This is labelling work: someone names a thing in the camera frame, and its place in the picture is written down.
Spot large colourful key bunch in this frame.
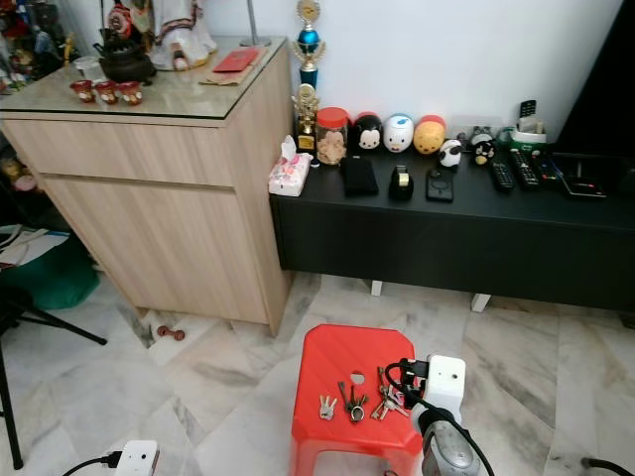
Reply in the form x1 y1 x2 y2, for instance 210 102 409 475
370 366 411 422

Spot dark key set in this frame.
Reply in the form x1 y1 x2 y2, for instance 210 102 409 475
337 381 369 424

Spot red plastic stool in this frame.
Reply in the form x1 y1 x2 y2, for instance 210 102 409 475
290 323 426 476

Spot black low console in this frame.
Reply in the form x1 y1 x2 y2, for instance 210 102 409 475
269 147 635 314

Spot black tape dispenser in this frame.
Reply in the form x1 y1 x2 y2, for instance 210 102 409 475
388 165 417 203

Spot black tripod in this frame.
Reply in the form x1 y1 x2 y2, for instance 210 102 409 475
0 283 109 472

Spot black wallet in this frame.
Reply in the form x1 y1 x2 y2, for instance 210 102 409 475
339 155 381 197

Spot black remote control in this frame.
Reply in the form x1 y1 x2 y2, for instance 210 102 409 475
488 158 516 193
533 153 563 185
508 148 543 190

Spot small white dog plush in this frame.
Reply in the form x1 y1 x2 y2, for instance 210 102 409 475
438 138 464 169

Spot pink tissue box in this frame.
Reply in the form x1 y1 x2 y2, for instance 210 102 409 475
268 136 315 197

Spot yellow bear plush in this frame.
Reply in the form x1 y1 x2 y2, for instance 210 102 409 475
413 114 448 157

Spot small black white plush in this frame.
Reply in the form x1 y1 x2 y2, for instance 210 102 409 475
467 126 498 167

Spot white round plush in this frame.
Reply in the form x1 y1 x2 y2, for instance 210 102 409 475
383 112 417 154

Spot black mouse plush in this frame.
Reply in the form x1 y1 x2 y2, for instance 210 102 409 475
351 111 386 153

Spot red lidded snack jar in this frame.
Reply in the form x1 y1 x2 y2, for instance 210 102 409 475
316 106 351 168

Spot green bag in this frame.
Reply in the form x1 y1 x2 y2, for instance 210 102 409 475
8 236 101 311

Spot black flat tray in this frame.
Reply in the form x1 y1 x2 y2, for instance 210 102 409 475
550 151 612 200

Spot green white desk holder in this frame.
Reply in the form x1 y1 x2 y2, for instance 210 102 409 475
498 98 549 153

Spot small gold trophy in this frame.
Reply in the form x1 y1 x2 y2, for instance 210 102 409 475
293 83 321 154

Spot light wood cabinet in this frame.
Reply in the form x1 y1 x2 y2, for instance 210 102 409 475
0 38 295 335

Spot black television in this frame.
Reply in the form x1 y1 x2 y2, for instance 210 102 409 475
556 35 635 160

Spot tall blue gold trophy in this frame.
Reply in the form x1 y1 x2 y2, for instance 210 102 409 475
293 0 327 90

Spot red envelope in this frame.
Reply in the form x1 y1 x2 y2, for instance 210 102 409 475
211 47 262 76

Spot grey lamp pole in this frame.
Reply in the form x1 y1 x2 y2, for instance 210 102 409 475
238 0 272 49

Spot small red cup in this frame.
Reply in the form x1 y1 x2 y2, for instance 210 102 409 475
70 79 96 104
118 82 144 106
94 81 120 105

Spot white robed figurine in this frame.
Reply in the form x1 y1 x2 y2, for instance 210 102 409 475
149 0 219 71

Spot black incense pot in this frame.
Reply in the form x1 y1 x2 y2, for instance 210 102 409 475
94 28 159 85

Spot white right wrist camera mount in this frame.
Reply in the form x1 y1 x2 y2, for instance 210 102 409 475
421 354 467 423

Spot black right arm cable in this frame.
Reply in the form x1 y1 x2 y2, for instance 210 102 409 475
429 397 499 476

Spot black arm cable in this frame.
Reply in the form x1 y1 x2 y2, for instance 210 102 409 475
60 451 122 476
429 397 499 476

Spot black floor cable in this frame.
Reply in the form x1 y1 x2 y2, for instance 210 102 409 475
579 456 635 476

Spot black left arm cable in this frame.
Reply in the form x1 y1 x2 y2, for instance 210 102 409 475
60 451 122 476

